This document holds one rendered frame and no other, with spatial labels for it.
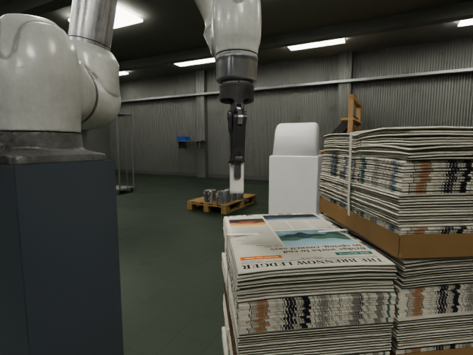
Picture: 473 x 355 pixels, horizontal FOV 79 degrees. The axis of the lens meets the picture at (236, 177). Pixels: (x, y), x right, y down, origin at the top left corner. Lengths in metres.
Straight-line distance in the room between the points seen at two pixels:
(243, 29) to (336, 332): 0.59
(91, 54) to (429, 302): 0.90
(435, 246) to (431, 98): 7.68
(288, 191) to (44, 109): 3.09
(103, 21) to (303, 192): 2.93
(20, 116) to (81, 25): 0.33
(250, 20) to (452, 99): 7.78
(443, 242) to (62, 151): 0.71
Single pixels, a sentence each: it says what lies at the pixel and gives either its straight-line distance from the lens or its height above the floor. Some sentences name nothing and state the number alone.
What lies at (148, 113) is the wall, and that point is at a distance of 10.99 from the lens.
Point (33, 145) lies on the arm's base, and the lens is 0.63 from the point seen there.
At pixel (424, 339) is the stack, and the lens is 0.70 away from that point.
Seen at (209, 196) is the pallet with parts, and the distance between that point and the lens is 4.55.
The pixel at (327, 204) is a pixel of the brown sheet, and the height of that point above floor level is 0.87.
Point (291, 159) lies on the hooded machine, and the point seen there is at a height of 0.87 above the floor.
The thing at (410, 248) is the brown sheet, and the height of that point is 0.86.
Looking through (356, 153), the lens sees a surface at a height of 1.01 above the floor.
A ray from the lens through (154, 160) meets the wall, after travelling 10.82.
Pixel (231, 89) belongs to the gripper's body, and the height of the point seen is 1.15.
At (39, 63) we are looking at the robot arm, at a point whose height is 1.18.
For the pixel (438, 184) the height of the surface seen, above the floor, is 0.97.
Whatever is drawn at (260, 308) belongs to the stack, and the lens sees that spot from 0.54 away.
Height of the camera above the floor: 1.03
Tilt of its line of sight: 6 degrees down
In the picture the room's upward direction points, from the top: straight up
